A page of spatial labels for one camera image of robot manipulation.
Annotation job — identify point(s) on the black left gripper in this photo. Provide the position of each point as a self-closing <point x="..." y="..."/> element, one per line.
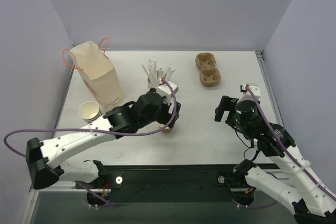
<point x="172" y="114"/>

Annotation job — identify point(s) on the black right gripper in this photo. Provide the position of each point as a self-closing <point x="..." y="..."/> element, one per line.
<point x="226" y="107"/>

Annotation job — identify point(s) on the brown paper coffee cup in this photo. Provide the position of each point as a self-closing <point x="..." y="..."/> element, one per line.
<point x="167" y="130"/>

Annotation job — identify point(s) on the beige paper takeout bag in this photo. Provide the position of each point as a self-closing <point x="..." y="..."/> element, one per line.
<point x="97" y="72"/>

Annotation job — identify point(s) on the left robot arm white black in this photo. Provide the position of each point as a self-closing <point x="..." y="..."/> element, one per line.
<point x="47" y="160"/>

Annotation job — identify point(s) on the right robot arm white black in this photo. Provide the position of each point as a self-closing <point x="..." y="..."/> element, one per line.
<point x="307" y="198"/>

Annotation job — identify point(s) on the white straw holder cup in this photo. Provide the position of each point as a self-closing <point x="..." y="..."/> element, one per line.
<point x="154" y="83"/>

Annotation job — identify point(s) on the wrapped white straws bundle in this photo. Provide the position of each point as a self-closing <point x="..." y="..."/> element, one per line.
<point x="152" y="70"/>

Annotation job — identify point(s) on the brown pulp cup carrier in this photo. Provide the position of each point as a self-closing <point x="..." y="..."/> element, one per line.
<point x="209" y="74"/>

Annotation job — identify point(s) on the stack of paper cups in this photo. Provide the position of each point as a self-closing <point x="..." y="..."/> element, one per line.
<point x="90" y="111"/>

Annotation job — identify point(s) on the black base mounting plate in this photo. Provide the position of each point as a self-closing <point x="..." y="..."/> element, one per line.
<point x="170" y="183"/>

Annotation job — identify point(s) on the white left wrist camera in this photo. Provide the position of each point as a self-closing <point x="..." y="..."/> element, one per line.
<point x="164" y="91"/>

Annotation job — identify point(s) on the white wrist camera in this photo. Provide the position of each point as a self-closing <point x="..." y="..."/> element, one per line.
<point x="250" y="91"/>
<point x="164" y="91"/>

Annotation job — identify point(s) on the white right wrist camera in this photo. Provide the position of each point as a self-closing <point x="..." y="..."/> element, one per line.
<point x="250" y="91"/>

